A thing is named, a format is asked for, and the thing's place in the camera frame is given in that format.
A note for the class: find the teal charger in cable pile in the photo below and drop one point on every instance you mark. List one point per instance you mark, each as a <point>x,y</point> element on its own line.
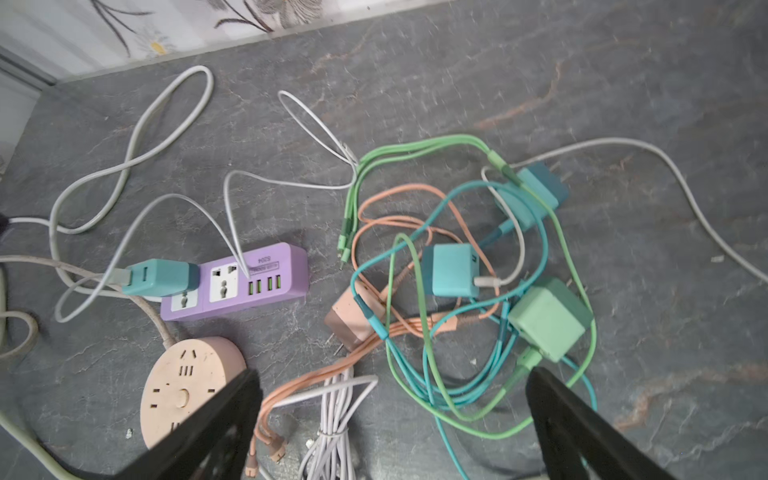
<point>449,270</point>

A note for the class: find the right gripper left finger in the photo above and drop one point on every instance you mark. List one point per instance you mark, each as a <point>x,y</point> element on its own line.
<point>212,443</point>

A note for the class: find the pink charger adapter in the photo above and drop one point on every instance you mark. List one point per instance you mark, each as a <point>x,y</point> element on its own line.
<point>347,322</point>

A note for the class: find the teal charger with white cable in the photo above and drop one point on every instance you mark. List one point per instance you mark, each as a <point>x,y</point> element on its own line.
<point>165,278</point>

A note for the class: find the purple power strip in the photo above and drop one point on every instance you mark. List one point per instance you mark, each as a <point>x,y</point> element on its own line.
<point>276,273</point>

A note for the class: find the green charger cube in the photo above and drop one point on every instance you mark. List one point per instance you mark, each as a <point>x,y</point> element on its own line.
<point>550,317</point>

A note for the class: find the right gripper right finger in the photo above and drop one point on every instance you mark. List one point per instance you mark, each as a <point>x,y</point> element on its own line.
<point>575,440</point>

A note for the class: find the pink round power socket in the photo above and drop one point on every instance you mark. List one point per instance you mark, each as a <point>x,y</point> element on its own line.
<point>183,379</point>

